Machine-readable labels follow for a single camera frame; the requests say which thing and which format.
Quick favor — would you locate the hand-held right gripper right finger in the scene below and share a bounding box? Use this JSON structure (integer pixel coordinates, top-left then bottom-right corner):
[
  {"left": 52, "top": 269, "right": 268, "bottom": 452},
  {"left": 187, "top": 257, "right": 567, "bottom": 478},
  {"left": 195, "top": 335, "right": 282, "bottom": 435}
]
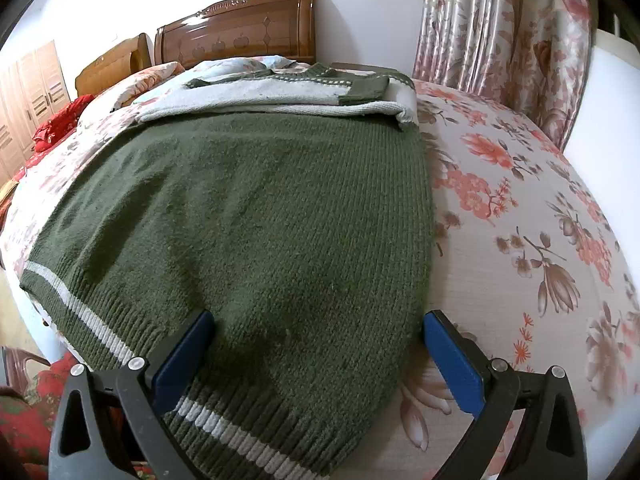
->
[{"left": 422, "top": 310, "right": 588, "bottom": 480}]

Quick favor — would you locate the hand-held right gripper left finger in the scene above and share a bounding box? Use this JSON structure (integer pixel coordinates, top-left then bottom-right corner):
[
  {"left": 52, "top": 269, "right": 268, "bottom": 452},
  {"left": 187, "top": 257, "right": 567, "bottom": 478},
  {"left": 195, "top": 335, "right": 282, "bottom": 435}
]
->
[{"left": 48, "top": 309, "right": 216, "bottom": 480}]

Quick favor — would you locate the green and white knit sweater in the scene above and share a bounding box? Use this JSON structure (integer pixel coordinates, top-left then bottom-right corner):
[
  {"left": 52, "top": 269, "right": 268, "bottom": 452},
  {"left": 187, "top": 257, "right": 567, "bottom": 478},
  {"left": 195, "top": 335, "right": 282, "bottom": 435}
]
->
[{"left": 19, "top": 62, "right": 435, "bottom": 477}]

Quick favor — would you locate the floral bed sheet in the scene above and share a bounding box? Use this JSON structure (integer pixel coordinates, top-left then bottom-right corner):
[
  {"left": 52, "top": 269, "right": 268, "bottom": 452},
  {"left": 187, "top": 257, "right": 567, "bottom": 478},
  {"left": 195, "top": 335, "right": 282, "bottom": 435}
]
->
[{"left": 0, "top": 62, "right": 640, "bottom": 480}]

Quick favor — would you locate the red floral blanket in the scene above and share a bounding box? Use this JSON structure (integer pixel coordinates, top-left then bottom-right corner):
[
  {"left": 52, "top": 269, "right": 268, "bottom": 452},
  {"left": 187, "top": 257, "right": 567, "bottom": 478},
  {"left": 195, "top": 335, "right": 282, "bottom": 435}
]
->
[{"left": 0, "top": 350, "right": 151, "bottom": 480}]

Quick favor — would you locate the red cloth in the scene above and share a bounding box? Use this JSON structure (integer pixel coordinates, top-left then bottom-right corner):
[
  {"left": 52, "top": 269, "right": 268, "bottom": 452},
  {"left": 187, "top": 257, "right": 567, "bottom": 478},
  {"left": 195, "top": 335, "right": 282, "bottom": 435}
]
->
[{"left": 11, "top": 94, "right": 96, "bottom": 183}]

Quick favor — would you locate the floral pillow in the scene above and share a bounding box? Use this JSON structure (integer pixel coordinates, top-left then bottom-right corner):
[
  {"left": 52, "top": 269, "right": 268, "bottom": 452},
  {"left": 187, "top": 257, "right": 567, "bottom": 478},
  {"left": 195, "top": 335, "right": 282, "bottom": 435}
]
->
[{"left": 80, "top": 60, "right": 187, "bottom": 111}]

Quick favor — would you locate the wooden wardrobe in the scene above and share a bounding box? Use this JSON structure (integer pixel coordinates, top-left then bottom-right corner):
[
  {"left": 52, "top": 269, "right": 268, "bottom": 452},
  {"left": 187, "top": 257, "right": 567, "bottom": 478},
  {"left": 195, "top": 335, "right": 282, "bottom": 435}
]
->
[{"left": 0, "top": 40, "right": 72, "bottom": 186}]

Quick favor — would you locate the light blue pillow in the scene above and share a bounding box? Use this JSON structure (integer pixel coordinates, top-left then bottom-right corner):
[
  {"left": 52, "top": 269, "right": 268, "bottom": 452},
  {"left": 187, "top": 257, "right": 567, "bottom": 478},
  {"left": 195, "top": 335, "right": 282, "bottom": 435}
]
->
[{"left": 132, "top": 55, "right": 301, "bottom": 106}]

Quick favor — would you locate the white board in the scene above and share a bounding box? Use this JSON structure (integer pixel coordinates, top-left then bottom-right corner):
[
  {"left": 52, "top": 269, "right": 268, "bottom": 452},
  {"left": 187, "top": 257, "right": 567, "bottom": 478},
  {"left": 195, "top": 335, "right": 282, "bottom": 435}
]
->
[{"left": 562, "top": 27, "right": 640, "bottom": 206}]

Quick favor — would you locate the small wooden headboard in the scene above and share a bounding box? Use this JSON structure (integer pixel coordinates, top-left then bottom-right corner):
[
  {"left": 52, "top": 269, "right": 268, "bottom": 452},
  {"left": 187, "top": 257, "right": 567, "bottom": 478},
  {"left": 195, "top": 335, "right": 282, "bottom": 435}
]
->
[{"left": 75, "top": 33, "right": 153, "bottom": 98}]

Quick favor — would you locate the floral curtain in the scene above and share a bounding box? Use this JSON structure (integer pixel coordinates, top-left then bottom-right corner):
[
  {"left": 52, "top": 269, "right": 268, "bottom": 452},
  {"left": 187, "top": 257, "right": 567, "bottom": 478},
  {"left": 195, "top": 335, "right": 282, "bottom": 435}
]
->
[{"left": 411, "top": 0, "right": 601, "bottom": 153}]

